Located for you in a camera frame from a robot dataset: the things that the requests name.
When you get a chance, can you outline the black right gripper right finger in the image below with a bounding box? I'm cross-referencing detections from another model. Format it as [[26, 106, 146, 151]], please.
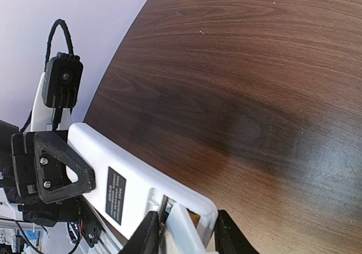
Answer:
[[214, 209, 260, 254]]

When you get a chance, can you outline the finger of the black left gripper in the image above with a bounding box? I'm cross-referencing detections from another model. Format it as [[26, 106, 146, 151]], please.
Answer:
[[33, 131, 96, 204]]

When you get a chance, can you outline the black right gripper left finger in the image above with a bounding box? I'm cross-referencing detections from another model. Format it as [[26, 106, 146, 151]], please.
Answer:
[[120, 211, 160, 254]]

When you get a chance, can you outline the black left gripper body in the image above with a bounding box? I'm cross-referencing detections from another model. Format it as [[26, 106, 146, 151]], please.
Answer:
[[1, 121, 70, 227]]

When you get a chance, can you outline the white battery cover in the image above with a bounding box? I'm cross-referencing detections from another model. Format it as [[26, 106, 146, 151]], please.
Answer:
[[165, 203, 206, 253]]

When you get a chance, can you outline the white remote control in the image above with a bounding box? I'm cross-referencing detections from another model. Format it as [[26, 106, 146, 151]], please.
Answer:
[[68, 123, 218, 249]]

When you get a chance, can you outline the black left camera cable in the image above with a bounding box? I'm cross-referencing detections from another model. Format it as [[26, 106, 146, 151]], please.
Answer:
[[19, 18, 76, 133]]

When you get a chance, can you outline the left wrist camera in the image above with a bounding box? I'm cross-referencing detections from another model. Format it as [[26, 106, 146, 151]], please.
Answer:
[[42, 52, 83, 109]]

